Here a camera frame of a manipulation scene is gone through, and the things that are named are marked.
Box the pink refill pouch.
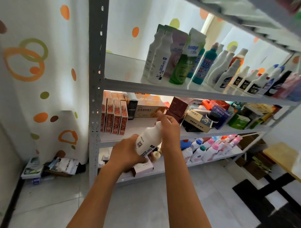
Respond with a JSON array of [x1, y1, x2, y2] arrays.
[[163, 29, 189, 78]]

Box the person's right hand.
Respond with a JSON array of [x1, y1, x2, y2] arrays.
[[155, 110, 181, 153]]

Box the teal cleaner bottle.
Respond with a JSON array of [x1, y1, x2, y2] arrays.
[[192, 43, 218, 85]]

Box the red patterned box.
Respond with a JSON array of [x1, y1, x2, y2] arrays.
[[105, 98, 115, 134], [112, 99, 121, 135], [100, 98, 108, 132], [119, 101, 129, 136]]

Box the grey metal shelving rack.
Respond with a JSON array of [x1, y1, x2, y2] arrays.
[[88, 0, 301, 188]]

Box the white bottle with blue cap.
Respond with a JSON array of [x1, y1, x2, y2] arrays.
[[259, 65, 285, 95]]

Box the black bottle with white top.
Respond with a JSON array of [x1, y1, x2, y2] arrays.
[[264, 62, 297, 97]]

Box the person's left hand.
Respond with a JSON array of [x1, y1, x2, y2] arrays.
[[109, 134, 149, 174]]

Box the white angled-neck bottle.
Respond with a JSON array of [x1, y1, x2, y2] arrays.
[[214, 59, 242, 92], [206, 50, 235, 87]]

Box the person's right forearm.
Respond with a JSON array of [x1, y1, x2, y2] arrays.
[[162, 145, 212, 228]]

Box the white printed pouch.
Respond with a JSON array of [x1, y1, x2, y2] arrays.
[[49, 157, 79, 176]]

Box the tall white spray bottle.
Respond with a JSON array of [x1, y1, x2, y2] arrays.
[[147, 30, 174, 85], [143, 24, 165, 78]]

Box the orange boxes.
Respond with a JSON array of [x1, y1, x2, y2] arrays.
[[104, 91, 126, 101]]

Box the teal refill pouch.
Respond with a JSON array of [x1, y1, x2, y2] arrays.
[[187, 48, 205, 78]]

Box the brown cardboard boxes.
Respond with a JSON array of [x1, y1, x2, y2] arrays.
[[235, 135, 276, 181]]

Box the white bottle with blue label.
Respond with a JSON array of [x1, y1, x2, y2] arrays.
[[135, 121, 163, 158]]

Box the green packet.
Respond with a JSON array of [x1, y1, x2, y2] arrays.
[[227, 114, 251, 130]]

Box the maroon box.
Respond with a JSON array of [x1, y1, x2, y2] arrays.
[[166, 96, 193, 123]]

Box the pink bottle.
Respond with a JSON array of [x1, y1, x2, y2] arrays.
[[273, 73, 301, 102]]

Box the purple blue box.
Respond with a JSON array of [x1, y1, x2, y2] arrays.
[[210, 105, 231, 130]]

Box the wooden table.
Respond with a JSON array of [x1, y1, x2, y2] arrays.
[[263, 142, 301, 183]]

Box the orange bottle with white cap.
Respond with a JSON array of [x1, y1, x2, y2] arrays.
[[229, 48, 249, 69]]

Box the pink and white box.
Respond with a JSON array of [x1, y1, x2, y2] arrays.
[[131, 159, 155, 178]]

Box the person's left forearm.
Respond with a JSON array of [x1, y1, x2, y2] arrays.
[[66, 162, 132, 228]]

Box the green refill pouch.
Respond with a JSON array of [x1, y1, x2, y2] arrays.
[[169, 28, 207, 85]]

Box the white bottle with black label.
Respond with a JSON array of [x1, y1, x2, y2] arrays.
[[229, 66, 250, 91], [237, 70, 259, 92], [244, 73, 269, 95]]

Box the row of white coloured-cap bottles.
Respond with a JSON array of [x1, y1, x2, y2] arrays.
[[182, 135, 243, 164]]

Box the tan and black box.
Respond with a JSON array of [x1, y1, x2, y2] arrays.
[[182, 110, 213, 134]]

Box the beige cracker box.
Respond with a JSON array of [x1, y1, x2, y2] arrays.
[[134, 99, 166, 118]]

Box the orange red packet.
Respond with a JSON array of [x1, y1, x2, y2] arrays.
[[201, 100, 230, 111]]

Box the white booklet packet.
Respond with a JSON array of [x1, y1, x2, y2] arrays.
[[21, 157, 44, 180]]

